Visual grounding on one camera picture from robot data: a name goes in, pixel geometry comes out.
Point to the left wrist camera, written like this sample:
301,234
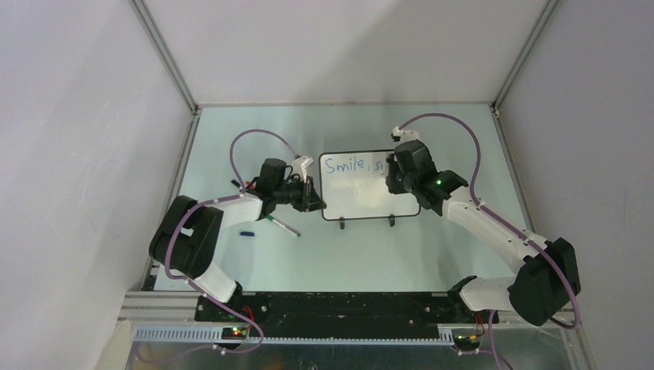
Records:
300,167

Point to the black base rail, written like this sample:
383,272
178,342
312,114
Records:
366,316

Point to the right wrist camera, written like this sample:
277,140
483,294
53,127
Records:
400,136

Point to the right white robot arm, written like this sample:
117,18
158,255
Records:
544,272

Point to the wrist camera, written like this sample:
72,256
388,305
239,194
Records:
300,167
400,136

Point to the green capped whiteboard marker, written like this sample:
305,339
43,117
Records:
284,226

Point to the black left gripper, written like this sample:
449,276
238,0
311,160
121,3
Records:
309,200

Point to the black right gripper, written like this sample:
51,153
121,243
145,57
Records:
394,187

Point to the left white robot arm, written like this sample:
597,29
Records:
187,236

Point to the small black framed whiteboard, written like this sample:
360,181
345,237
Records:
353,186

